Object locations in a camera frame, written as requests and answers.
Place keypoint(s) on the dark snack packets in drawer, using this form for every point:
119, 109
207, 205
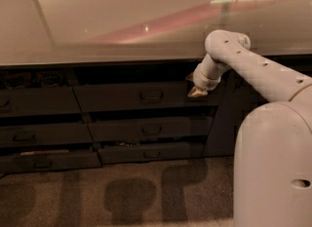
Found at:
31, 79

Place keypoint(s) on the grey cabinet door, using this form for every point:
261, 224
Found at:
237, 100

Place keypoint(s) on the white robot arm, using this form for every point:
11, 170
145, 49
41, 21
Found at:
273, 150

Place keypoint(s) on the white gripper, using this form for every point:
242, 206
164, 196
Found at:
204, 82

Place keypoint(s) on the grey drawer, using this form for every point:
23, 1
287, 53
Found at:
131, 96
50, 160
150, 152
47, 134
163, 127
37, 102

